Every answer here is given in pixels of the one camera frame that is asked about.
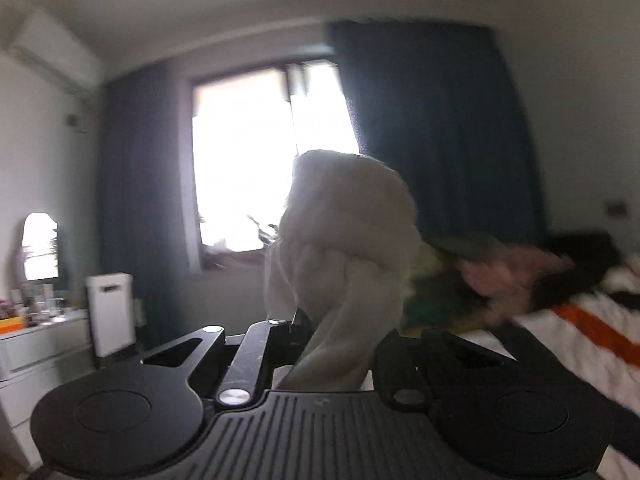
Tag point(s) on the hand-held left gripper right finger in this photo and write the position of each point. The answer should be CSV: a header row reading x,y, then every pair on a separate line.
x,y
400,360

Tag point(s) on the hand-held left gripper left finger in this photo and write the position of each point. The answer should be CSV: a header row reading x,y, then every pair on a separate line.
x,y
270,345

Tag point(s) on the white garment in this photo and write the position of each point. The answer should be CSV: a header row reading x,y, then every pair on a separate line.
x,y
350,240

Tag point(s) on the dark green cloth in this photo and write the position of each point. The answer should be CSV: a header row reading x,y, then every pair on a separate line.
x,y
435,305

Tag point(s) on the white exercise stand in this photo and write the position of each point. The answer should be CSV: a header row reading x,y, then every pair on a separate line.
x,y
265,232

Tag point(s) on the olive garment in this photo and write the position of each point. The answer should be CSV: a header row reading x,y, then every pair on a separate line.
x,y
470,246

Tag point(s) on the white air purifier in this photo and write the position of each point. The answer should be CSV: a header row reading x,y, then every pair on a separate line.
x,y
110,310

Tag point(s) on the striped blanket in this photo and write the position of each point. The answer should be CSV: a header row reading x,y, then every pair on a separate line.
x,y
575,355

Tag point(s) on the window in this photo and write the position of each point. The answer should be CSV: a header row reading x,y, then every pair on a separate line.
x,y
240,160

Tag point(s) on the grey curtain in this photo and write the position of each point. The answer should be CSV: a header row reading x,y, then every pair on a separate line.
x,y
145,200

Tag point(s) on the cluster of cosmetic bottles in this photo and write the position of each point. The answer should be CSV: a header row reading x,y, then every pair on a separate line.
x,y
45,302

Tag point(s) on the white dresser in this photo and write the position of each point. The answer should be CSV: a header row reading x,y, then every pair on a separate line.
x,y
40,360

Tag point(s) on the teal curtain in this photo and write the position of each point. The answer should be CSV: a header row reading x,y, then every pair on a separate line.
x,y
440,125

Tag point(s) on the arched mirror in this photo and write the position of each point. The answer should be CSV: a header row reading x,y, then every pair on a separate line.
x,y
40,247

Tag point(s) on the orange box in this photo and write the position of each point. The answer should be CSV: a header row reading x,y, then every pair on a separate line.
x,y
11,325

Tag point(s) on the white air conditioner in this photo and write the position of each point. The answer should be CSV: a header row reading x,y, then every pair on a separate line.
x,y
50,50

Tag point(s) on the wall switch plate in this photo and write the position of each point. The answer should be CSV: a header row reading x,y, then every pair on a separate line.
x,y
616,208

